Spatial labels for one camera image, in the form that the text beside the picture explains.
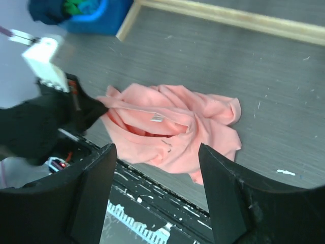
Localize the wooden clothes rack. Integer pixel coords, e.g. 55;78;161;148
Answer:
116;1;324;46

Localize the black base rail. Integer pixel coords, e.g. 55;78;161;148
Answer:
50;132;214;244

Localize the blue plastic bin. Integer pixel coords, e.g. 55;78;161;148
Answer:
59;0;133;36

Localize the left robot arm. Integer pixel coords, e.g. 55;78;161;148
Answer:
1;74;109;166

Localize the teal garment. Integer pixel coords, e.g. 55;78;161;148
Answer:
77;0;102;15

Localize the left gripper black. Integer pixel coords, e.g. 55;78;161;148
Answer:
36;78;108;135

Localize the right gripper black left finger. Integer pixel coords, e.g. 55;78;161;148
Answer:
1;144;117;243

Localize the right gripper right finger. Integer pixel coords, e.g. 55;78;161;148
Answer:
199;144;324;243

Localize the pink t shirt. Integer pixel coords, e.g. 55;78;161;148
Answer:
99;83;241;184

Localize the navy garment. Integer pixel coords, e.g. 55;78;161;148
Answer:
27;0;71;25

